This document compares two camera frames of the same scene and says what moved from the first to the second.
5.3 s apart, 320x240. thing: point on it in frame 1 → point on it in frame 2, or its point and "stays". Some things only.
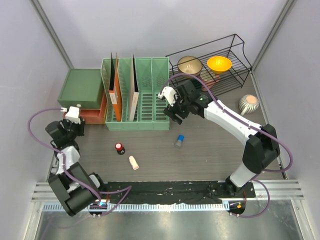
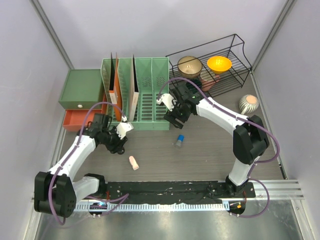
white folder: [134, 93] stays
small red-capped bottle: [119, 148] stays
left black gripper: [79, 127] → [119, 144]
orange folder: [114, 91] stays
